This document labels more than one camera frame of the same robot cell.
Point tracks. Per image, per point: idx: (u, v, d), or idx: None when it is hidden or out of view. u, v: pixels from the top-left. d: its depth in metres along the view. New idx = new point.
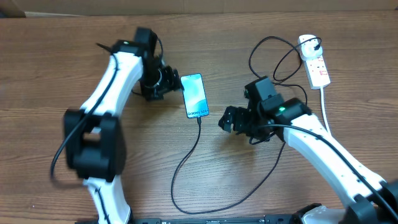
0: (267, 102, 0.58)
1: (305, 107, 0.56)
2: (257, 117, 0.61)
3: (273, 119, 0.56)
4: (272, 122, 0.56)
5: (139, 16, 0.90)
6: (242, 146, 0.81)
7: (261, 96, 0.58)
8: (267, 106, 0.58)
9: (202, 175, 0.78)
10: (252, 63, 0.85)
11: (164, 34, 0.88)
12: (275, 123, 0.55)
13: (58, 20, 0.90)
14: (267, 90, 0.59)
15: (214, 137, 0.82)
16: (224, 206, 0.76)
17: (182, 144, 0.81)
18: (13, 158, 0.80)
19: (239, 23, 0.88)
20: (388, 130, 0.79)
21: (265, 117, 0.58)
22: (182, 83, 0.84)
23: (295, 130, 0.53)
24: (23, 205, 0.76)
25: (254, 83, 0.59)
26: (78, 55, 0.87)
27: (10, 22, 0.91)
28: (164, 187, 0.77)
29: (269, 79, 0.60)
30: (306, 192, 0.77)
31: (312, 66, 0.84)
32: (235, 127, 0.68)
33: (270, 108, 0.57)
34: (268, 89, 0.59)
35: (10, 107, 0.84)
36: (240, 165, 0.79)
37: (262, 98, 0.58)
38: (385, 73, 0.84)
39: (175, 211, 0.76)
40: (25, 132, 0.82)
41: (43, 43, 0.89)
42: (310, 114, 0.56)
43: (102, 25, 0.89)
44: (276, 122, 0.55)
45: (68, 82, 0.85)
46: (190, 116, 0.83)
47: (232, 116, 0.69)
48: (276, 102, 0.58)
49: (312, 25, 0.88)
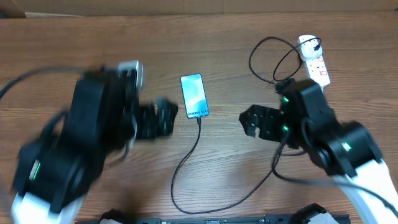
0: (315, 118, 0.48)
1: (373, 145, 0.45)
2: (298, 133, 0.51)
3: (327, 152, 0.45)
4: (324, 155, 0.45)
5: (140, 17, 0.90)
6: (242, 146, 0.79)
7: (308, 111, 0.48)
8: (313, 124, 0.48)
9: (202, 175, 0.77)
10: (252, 63, 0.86)
11: (164, 35, 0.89)
12: (329, 158, 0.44)
13: (58, 20, 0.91)
14: (316, 100, 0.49)
15: (214, 136, 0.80)
16: (224, 206, 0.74)
17: (182, 144, 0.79)
18: (13, 158, 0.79)
19: (239, 23, 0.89)
20: (388, 130, 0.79)
21: (315, 146, 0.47)
22: (182, 83, 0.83)
23: (361, 190, 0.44)
24: None
25: (300, 91, 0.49)
26: (79, 56, 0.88)
27: (12, 22, 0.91)
28: (164, 187, 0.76)
29: (320, 89, 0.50)
30: (306, 193, 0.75)
31: (312, 66, 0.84)
32: (262, 132, 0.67)
33: (317, 127, 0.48)
34: (316, 100, 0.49)
35: (10, 107, 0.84)
36: (240, 165, 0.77)
37: (310, 116, 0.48)
38: (385, 73, 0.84)
39: (174, 211, 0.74)
40: (25, 132, 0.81)
41: (45, 44, 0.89)
42: (379, 161, 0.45)
43: (102, 25, 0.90)
44: (331, 158, 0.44)
45: (68, 83, 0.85)
46: (190, 116, 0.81)
47: (257, 119, 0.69)
48: (324, 121, 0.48)
49: (311, 26, 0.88)
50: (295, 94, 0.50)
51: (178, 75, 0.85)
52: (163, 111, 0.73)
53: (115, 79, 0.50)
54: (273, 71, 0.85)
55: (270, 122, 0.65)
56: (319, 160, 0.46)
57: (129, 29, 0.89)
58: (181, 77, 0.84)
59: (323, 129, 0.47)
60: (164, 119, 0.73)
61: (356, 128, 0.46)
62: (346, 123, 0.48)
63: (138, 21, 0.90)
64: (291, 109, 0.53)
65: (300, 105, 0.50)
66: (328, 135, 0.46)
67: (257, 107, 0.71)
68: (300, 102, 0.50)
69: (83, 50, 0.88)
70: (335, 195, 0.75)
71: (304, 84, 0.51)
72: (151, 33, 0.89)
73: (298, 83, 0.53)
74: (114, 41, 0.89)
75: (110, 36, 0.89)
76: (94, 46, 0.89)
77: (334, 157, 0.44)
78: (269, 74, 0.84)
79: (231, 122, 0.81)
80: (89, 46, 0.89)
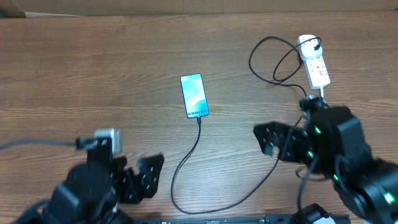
0: (351, 158, 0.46)
1: None
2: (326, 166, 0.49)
3: (362, 196, 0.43)
4: (359, 200, 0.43)
5: (140, 17, 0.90)
6: (242, 146, 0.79)
7: (344, 149, 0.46)
8: (348, 163, 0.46)
9: (202, 175, 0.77)
10: (252, 63, 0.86)
11: (165, 35, 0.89)
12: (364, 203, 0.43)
13: (58, 20, 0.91)
14: (352, 138, 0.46)
15: (214, 136, 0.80)
16: (224, 206, 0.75)
17: (182, 144, 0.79)
18: (13, 158, 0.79)
19: (239, 23, 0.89)
20: (388, 130, 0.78)
21: (349, 189, 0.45)
22: (182, 83, 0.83)
23: None
24: (23, 204, 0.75)
25: (336, 126, 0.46)
26: (79, 55, 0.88)
27: (12, 22, 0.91)
28: (164, 187, 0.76)
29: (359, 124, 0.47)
30: (306, 193, 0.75)
31: (312, 66, 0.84)
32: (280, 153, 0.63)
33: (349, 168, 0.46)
34: (354, 138, 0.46)
35: (10, 107, 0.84)
36: (240, 165, 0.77)
37: (346, 153, 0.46)
38: (385, 73, 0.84)
39: (175, 211, 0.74)
40: (24, 132, 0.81)
41: (45, 44, 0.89)
42: None
43: (102, 25, 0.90)
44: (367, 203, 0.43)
45: (68, 82, 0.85)
46: (190, 116, 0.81)
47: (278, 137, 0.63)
48: (359, 160, 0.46)
49: (311, 26, 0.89)
50: (331, 127, 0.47)
51: (178, 75, 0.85)
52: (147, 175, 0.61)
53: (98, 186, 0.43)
54: (273, 71, 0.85)
55: (298, 142, 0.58)
56: (352, 202, 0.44)
57: (129, 29, 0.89)
58: (181, 77, 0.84)
59: (357, 169, 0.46)
60: (146, 180, 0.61)
61: (394, 170, 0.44)
62: (382, 162, 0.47)
63: (138, 21, 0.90)
64: (326, 141, 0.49)
65: (336, 142, 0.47)
66: (362, 177, 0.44)
67: (279, 126, 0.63)
68: (337, 137, 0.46)
69: (82, 50, 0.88)
70: (335, 195, 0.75)
71: (341, 118, 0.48)
72: (151, 33, 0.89)
73: (333, 114, 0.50)
74: (114, 40, 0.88)
75: (109, 36, 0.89)
76: (94, 46, 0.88)
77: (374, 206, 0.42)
78: (269, 74, 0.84)
79: (231, 122, 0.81)
80: (88, 46, 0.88)
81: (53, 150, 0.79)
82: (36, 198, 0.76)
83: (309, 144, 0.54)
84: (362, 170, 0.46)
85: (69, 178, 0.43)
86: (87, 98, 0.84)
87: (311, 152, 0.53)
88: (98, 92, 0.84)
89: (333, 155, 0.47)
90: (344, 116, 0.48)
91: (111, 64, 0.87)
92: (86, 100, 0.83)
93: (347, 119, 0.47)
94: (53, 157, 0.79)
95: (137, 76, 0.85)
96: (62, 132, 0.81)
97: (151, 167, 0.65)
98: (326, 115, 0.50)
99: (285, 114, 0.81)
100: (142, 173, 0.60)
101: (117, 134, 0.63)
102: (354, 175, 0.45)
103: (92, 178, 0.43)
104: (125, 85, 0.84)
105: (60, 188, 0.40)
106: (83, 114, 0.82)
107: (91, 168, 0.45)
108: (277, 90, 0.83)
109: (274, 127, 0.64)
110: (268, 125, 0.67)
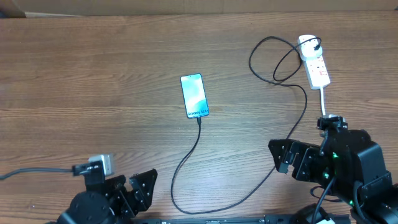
0: (369, 185, 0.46)
1: None
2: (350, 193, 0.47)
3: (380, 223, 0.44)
4: None
5: (140, 17, 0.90)
6: (242, 146, 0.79)
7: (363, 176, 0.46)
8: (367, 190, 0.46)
9: (202, 175, 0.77)
10: (252, 63, 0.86)
11: (165, 35, 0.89)
12: None
13: (58, 20, 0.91)
14: (372, 165, 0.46)
15: (214, 136, 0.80)
16: (224, 206, 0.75)
17: (182, 144, 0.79)
18: (13, 158, 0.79)
19: (239, 23, 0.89)
20: (388, 130, 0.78)
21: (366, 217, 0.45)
22: (182, 84, 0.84)
23: None
24: (23, 205, 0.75)
25: (356, 153, 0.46)
26: (79, 55, 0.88)
27: (11, 22, 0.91)
28: (164, 187, 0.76)
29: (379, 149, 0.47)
30: (306, 193, 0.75)
31: (312, 66, 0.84)
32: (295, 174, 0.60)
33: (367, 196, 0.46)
34: (374, 165, 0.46)
35: (10, 107, 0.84)
36: (240, 166, 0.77)
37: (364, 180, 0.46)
38: (385, 73, 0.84)
39: (175, 211, 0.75)
40: (24, 132, 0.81)
41: (44, 44, 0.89)
42: None
43: (102, 25, 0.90)
44: None
45: (68, 82, 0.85)
46: (190, 116, 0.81)
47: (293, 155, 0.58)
48: (378, 185, 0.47)
49: (311, 26, 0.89)
50: (349, 155, 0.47)
51: (178, 75, 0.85)
52: (140, 190, 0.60)
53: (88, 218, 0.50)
54: (273, 71, 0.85)
55: (317, 163, 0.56)
56: None
57: (129, 29, 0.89)
58: (181, 77, 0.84)
59: (377, 196, 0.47)
60: (139, 196, 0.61)
61: None
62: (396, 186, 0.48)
63: (138, 21, 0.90)
64: (342, 167, 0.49)
65: (356, 170, 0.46)
66: (384, 205, 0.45)
67: (295, 144, 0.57)
68: (354, 164, 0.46)
69: (82, 50, 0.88)
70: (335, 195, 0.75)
71: (359, 142, 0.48)
72: (151, 33, 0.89)
73: (351, 137, 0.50)
74: (114, 40, 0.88)
75: (109, 35, 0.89)
76: (94, 46, 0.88)
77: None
78: (269, 74, 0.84)
79: (231, 122, 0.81)
80: (88, 45, 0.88)
81: (53, 150, 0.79)
82: (36, 199, 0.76)
83: (326, 165, 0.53)
84: (380, 197, 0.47)
85: (72, 206, 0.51)
86: (87, 98, 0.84)
87: (328, 173, 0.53)
88: (98, 92, 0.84)
89: (342, 180, 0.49)
90: (363, 141, 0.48)
91: (111, 64, 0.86)
92: (86, 100, 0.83)
93: (367, 145, 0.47)
94: (53, 157, 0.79)
95: (137, 76, 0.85)
96: (62, 132, 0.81)
97: (143, 183, 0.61)
98: (340, 141, 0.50)
99: (285, 113, 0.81)
100: (135, 189, 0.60)
101: (107, 159, 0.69)
102: (372, 202, 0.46)
103: (91, 206, 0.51)
104: (125, 85, 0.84)
105: (63, 215, 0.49)
106: (83, 114, 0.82)
107: (92, 196, 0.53)
108: (277, 90, 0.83)
109: (290, 145, 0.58)
110: (283, 142, 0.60)
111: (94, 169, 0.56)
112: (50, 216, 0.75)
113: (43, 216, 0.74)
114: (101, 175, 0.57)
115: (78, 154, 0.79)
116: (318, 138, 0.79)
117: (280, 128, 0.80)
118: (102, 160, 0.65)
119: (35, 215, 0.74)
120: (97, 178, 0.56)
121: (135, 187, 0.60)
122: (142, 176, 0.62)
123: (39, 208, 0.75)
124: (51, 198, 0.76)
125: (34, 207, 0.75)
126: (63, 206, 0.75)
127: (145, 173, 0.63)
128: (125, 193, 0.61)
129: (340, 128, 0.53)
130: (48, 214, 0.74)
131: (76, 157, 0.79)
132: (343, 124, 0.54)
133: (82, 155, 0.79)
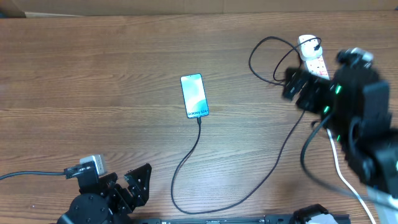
0: (370, 122, 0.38)
1: None
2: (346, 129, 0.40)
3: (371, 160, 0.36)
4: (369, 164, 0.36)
5: (140, 17, 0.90)
6: (242, 146, 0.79)
7: (365, 111, 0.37)
8: (364, 127, 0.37)
9: (202, 175, 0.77)
10: (252, 63, 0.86)
11: (164, 34, 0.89)
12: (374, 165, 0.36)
13: (58, 20, 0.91)
14: (378, 102, 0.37)
15: (214, 136, 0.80)
16: (224, 206, 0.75)
17: (182, 144, 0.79)
18: (13, 158, 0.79)
19: (239, 23, 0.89)
20: None
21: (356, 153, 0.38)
22: (182, 84, 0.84)
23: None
24: (23, 205, 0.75)
25: (359, 85, 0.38)
26: (78, 55, 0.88)
27: (12, 22, 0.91)
28: (164, 187, 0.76)
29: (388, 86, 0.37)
30: (306, 192, 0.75)
31: (312, 66, 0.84)
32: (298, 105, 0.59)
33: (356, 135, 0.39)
34: (381, 101, 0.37)
35: (10, 107, 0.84)
36: (240, 165, 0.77)
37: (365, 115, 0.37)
38: (385, 73, 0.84)
39: (174, 211, 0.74)
40: (25, 132, 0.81)
41: (44, 43, 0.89)
42: None
43: (102, 25, 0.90)
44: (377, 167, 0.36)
45: (68, 82, 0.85)
46: (190, 116, 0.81)
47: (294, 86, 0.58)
48: (378, 124, 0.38)
49: (312, 26, 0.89)
50: (351, 88, 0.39)
51: (178, 75, 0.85)
52: (136, 186, 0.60)
53: (89, 219, 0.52)
54: (273, 71, 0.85)
55: (319, 96, 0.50)
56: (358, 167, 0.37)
57: (129, 29, 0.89)
58: (181, 77, 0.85)
59: (372, 136, 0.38)
60: (135, 191, 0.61)
61: None
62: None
63: (138, 21, 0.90)
64: (340, 102, 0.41)
65: (355, 104, 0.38)
66: (374, 143, 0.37)
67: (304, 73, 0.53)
68: (357, 99, 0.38)
69: (82, 50, 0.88)
70: (336, 195, 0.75)
71: (367, 76, 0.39)
72: (151, 33, 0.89)
73: (361, 71, 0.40)
74: (114, 41, 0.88)
75: (109, 35, 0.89)
76: (94, 46, 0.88)
77: (382, 173, 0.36)
78: (269, 74, 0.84)
79: (231, 122, 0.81)
80: (88, 45, 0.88)
81: (53, 150, 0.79)
82: (36, 199, 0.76)
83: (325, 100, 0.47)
84: (375, 137, 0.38)
85: (71, 208, 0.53)
86: (87, 98, 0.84)
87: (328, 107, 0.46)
88: (98, 92, 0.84)
89: (339, 117, 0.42)
90: (374, 76, 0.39)
91: (111, 64, 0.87)
92: (86, 100, 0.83)
93: (375, 81, 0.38)
94: (53, 157, 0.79)
95: (137, 76, 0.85)
96: (62, 132, 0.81)
97: (139, 178, 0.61)
98: (346, 71, 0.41)
99: (285, 113, 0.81)
100: (131, 185, 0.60)
101: (98, 158, 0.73)
102: (364, 139, 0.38)
103: (91, 208, 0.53)
104: (125, 85, 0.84)
105: (62, 218, 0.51)
106: (83, 115, 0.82)
107: (92, 198, 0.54)
108: (277, 89, 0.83)
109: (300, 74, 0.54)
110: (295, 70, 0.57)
111: (87, 170, 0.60)
112: (50, 216, 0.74)
113: (43, 216, 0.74)
114: (94, 175, 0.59)
115: (78, 154, 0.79)
116: (317, 138, 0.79)
117: (280, 128, 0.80)
118: (94, 160, 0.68)
119: (35, 215, 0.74)
120: (90, 178, 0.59)
121: (132, 183, 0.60)
122: (137, 172, 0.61)
123: (39, 208, 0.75)
124: (51, 198, 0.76)
125: (35, 207, 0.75)
126: (63, 206, 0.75)
127: (138, 169, 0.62)
128: (120, 190, 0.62)
129: (357, 63, 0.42)
130: (48, 214, 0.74)
131: (76, 157, 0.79)
132: (365, 61, 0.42)
133: (82, 155, 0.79)
